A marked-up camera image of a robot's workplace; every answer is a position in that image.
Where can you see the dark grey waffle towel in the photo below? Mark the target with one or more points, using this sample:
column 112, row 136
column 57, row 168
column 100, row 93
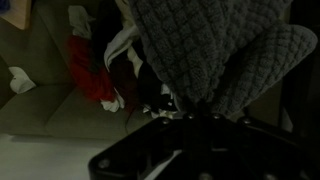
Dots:
column 219, row 55

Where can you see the white cloth on rack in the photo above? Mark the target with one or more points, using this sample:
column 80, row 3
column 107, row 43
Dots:
column 123, row 40

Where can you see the red garment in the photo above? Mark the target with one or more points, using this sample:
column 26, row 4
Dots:
column 95, row 84

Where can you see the white crumpled cloth on sofa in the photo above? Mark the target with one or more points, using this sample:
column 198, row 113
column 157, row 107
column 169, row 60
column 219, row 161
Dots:
column 20, row 82

